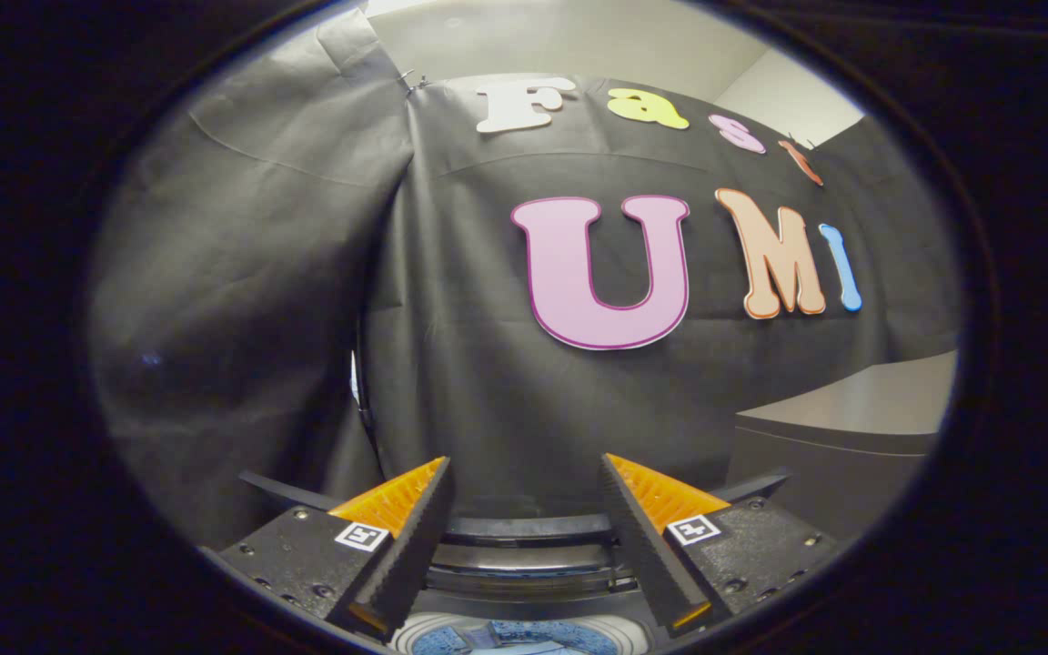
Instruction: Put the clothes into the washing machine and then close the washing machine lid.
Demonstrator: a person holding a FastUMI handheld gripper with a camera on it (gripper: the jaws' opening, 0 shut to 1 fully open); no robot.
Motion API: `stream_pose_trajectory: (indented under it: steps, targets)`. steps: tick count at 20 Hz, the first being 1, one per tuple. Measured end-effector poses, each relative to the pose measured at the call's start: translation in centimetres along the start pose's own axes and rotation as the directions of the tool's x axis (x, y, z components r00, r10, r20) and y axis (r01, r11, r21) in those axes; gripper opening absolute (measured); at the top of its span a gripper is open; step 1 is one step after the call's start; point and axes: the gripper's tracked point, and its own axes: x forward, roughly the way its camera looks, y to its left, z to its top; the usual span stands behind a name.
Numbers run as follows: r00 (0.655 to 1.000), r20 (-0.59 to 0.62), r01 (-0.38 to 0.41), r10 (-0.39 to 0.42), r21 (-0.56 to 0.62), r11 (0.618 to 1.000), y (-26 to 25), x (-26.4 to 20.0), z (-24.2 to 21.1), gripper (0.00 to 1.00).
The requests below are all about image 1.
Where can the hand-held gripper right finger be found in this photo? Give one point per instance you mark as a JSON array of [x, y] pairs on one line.
[[647, 546]]

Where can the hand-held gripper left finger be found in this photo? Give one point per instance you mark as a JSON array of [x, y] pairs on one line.
[[415, 546]]

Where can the light blue shirt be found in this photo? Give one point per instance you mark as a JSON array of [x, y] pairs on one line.
[[524, 648]]

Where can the black backdrop cloth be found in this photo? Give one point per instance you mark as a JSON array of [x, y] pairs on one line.
[[451, 364]]

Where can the beige cabinet with grey top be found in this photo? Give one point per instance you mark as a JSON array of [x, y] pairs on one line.
[[851, 409]]

